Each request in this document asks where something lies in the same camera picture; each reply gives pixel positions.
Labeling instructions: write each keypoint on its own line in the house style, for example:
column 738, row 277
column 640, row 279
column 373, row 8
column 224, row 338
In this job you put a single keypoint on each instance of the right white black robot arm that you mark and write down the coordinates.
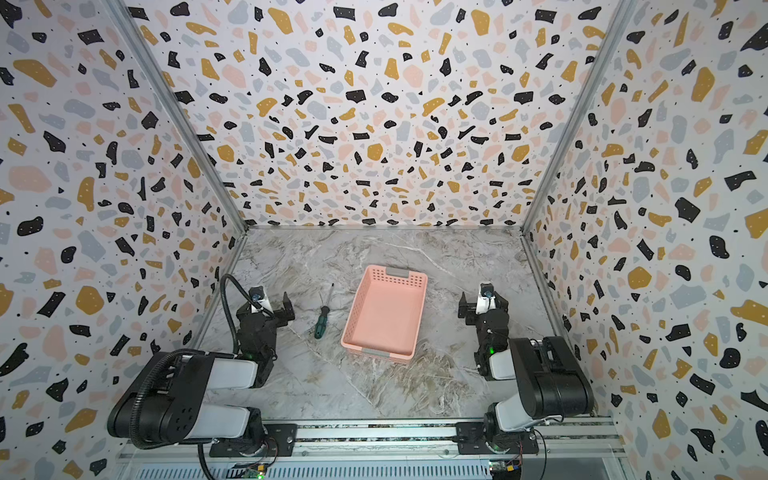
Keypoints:
column 551, row 385

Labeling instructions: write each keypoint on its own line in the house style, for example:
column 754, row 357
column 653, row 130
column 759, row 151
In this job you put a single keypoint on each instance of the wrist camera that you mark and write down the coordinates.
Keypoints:
column 486, row 299
column 259, row 300

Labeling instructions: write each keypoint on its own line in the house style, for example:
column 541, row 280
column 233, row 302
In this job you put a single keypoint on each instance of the aluminium mounting rail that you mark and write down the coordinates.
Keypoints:
column 577, row 448

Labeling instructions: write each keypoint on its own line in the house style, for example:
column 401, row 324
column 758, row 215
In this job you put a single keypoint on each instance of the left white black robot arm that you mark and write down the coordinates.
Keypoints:
column 166, row 404

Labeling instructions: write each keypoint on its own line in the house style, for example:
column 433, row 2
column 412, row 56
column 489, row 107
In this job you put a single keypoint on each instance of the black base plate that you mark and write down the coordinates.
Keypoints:
column 272, row 440
column 477, row 438

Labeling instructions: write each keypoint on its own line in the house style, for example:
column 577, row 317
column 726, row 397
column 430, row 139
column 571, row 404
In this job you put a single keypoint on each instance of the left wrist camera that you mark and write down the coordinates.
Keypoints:
column 259, row 300

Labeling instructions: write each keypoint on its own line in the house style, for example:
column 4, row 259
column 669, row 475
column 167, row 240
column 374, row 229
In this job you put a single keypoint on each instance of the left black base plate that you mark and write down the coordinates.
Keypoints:
column 272, row 440

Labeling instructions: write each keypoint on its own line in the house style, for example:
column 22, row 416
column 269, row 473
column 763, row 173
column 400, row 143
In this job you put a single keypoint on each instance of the green black handled screwdriver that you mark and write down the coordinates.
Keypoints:
column 322, row 320

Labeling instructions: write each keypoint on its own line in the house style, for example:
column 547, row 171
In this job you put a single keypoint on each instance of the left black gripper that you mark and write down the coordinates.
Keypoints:
column 264, row 314

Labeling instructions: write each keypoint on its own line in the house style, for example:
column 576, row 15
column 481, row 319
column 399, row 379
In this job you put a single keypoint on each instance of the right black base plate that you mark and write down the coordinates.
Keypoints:
column 477, row 438

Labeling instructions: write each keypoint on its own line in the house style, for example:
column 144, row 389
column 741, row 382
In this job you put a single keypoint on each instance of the pink plastic perforated bin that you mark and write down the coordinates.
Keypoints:
column 385, row 317

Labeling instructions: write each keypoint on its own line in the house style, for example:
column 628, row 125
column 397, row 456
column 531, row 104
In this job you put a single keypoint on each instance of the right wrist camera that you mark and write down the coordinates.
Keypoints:
column 486, row 299

